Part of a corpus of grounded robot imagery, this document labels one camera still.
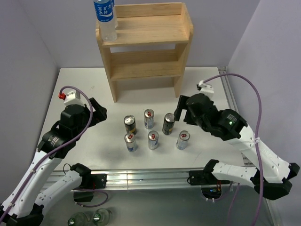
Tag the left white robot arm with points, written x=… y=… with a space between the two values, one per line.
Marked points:
x=27 y=205

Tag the aluminium rail frame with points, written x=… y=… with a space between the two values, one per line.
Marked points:
x=103 y=149

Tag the green glass bottle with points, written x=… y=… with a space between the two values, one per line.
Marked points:
x=102 y=217
x=78 y=219

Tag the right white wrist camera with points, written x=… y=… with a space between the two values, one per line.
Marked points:
x=205 y=89

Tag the wooden two-tier shelf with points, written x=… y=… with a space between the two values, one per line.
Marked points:
x=142 y=25

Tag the silver blue can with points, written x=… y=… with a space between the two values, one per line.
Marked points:
x=149 y=118
x=130 y=142
x=182 y=141
x=153 y=138

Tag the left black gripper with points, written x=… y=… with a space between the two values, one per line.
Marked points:
x=99 y=114

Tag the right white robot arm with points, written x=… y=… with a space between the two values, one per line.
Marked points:
x=269 y=173

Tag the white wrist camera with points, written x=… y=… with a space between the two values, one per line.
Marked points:
x=71 y=98
x=205 y=89

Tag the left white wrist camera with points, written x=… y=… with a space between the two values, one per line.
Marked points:
x=71 y=98

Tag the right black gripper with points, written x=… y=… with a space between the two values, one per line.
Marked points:
x=181 y=105

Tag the green glass bottle right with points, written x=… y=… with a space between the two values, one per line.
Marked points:
x=102 y=217

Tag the black can yellow label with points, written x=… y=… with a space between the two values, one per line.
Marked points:
x=130 y=124

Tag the green glass bottle left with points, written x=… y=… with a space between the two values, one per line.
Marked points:
x=78 y=219

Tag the clear water bottle blue label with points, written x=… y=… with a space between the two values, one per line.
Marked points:
x=105 y=15

